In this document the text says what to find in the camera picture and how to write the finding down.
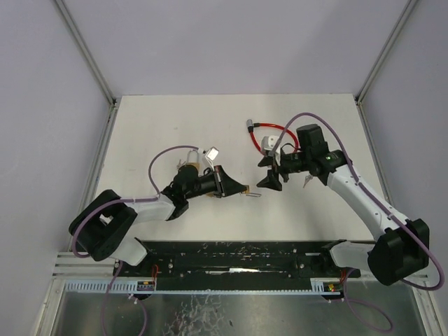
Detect small brass padlock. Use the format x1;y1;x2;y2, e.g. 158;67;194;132
241;185;262;197

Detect large brass long-shackle padlock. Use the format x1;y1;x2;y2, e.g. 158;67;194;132
184;149;200;171

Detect red cable lock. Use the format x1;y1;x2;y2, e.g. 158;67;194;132
246;118;300;154

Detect keys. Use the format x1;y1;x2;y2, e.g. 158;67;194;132
176;160;185;169

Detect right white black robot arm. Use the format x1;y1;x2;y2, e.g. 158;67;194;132
257;124;429;286

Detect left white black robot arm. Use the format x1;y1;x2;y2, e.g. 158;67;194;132
69;164;248;266

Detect loose silver key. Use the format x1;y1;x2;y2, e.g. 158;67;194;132
303;175;313;188

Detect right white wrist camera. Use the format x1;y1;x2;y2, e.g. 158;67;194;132
260;136;281;157

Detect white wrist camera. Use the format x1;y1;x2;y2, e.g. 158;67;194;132
199;146;219;169
260;136;281;157

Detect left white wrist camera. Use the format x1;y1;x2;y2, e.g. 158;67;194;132
199;146;219;169

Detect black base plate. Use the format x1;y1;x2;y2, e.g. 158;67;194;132
113;241;347;300

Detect left aluminium frame post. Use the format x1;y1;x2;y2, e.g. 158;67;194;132
51;0;116;105

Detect aluminium frame post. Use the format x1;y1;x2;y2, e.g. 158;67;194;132
51;0;116;105
354;0;420;105

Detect grey slotted cable duct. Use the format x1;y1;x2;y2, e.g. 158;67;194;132
64;279;155;294

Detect right aluminium frame post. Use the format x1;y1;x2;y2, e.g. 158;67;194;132
354;0;420;105

